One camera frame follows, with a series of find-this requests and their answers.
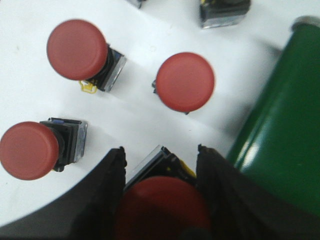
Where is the green conveyor belt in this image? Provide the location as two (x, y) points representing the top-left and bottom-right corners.
(227, 21), (320, 215)

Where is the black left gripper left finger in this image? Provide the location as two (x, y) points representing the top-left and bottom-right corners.
(0, 147), (126, 240)

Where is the clear base switch block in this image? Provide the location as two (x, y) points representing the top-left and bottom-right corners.
(199, 0), (252, 29)

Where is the red mushroom push button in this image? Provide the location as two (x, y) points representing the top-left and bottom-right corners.
(115, 144), (213, 240)
(46, 19), (127, 94)
(0, 117), (88, 181)
(152, 52), (215, 115)

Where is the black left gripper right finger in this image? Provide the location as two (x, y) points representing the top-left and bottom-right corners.
(196, 144), (320, 240)

